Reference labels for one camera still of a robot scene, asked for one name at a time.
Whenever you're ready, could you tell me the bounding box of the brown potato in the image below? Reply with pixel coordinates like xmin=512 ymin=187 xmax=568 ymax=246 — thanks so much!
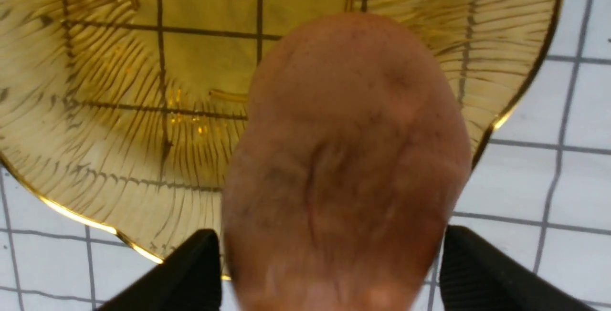
xmin=222 ymin=13 xmax=472 ymax=311

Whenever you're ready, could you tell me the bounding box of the amber glass plate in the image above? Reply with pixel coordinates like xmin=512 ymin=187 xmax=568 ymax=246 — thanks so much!
xmin=1 ymin=0 xmax=562 ymax=263

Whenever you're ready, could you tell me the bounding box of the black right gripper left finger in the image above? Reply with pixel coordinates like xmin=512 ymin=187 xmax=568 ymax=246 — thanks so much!
xmin=99 ymin=229 xmax=222 ymax=311

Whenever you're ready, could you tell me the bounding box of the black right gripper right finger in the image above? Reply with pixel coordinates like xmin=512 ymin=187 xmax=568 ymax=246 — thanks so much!
xmin=439 ymin=226 xmax=591 ymax=311

